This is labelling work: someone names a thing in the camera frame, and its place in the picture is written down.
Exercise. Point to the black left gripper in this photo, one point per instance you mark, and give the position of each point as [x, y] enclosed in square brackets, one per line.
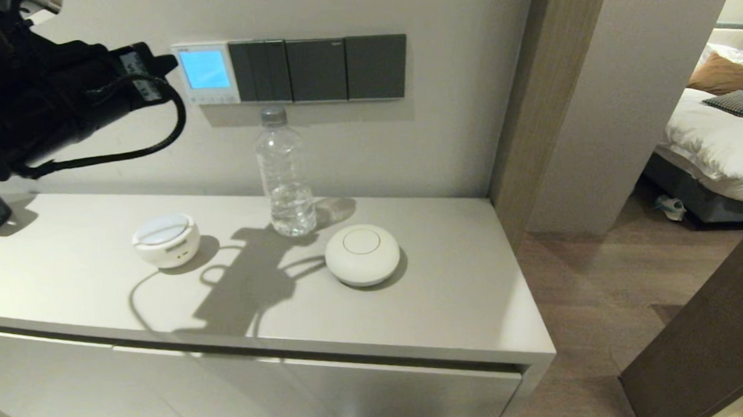
[41, 92]

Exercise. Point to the white wall thermostat panel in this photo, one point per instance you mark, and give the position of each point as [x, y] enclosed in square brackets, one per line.
[206, 71]

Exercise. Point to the white round device bluish lid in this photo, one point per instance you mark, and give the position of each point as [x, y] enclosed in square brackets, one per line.
[166, 241]

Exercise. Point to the clear plastic water bottle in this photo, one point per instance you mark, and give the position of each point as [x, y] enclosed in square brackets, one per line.
[286, 175]

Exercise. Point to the white round dome device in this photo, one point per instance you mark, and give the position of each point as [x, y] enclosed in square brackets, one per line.
[362, 256]

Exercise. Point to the beige cabinet door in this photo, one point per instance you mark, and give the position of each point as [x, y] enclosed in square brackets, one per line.
[356, 403]
[57, 396]

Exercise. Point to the beige cabinet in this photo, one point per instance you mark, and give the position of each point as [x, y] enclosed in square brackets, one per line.
[353, 352]

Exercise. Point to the white shoe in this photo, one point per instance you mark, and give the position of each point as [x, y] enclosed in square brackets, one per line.
[671, 207]

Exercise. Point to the dark bed base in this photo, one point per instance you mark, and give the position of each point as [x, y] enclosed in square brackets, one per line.
[695, 195]

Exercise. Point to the bed with white duvet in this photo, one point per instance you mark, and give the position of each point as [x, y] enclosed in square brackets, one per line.
[718, 146]

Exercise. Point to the white pillow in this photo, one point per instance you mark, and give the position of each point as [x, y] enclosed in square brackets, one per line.
[723, 54]

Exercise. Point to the brown pillow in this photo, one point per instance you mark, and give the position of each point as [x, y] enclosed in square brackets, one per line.
[724, 75]

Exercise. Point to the dark brown wooden door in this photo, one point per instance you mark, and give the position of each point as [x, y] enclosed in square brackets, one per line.
[722, 342]

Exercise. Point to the dark grey triple switch panel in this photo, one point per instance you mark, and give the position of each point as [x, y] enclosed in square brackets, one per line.
[259, 71]

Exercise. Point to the dark grey single switch panel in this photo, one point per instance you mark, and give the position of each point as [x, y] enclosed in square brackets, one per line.
[377, 66]
[315, 70]

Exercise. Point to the wooden door frame post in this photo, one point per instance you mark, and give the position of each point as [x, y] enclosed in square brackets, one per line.
[551, 97]

